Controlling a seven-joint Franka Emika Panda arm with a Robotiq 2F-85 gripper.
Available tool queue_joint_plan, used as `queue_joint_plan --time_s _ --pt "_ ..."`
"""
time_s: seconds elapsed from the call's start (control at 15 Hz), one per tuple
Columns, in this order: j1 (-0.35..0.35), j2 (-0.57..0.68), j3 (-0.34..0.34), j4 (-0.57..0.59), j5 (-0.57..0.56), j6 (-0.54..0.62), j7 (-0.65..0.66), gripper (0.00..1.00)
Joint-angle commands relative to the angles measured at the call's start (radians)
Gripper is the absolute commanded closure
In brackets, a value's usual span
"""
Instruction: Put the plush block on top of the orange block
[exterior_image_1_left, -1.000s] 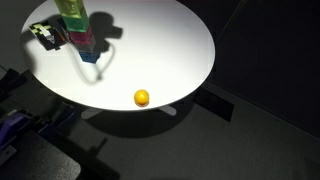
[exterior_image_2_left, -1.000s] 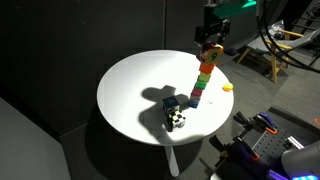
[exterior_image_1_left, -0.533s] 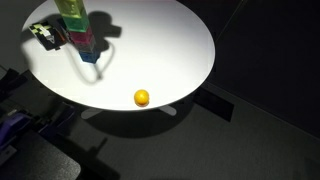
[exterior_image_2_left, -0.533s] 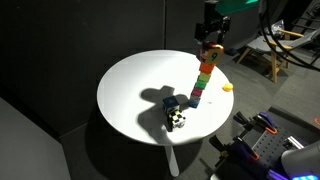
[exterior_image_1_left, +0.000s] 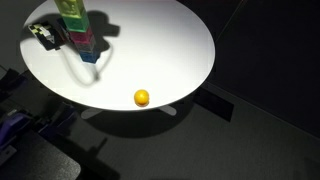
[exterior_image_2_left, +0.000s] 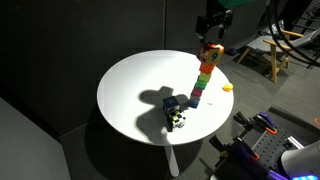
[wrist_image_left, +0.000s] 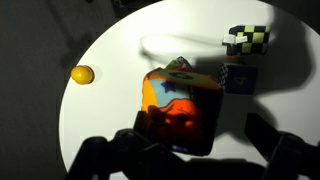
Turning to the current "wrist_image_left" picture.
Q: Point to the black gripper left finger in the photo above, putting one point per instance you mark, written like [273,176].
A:
[110,156]

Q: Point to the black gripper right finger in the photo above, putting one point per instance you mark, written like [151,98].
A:
[290,156]

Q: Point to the colourful orange plush block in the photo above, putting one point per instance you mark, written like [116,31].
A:
[180,110]

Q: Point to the blue plush number block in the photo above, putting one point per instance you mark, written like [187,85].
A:
[240,80]

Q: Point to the green block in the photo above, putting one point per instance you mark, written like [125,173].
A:
[172,64]

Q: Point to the yellow ball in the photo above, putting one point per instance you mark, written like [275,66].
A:
[82,74]

